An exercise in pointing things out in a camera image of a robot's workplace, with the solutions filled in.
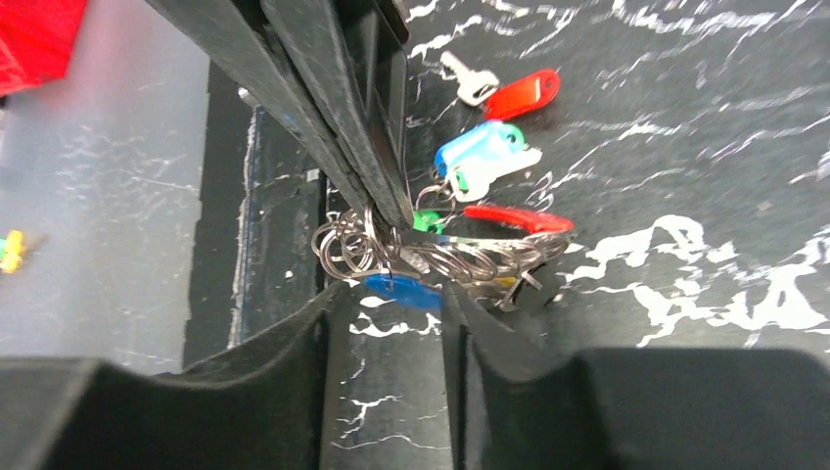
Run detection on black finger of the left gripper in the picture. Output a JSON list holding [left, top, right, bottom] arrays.
[[145, 0, 384, 225]]

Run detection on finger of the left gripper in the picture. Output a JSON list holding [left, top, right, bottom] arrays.
[[261, 1, 412, 229]]

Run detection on key with red tag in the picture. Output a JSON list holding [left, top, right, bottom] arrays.
[[439, 51, 561, 120]]

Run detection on metal keyring with red handle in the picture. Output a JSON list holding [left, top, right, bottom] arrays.
[[310, 120, 576, 314]]

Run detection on key with blue tag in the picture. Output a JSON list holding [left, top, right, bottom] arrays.
[[363, 274, 441, 309]]

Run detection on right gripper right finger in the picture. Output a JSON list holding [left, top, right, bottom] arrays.
[[440, 283, 829, 469]]

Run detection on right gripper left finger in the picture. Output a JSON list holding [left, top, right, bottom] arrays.
[[1, 282, 353, 469]]

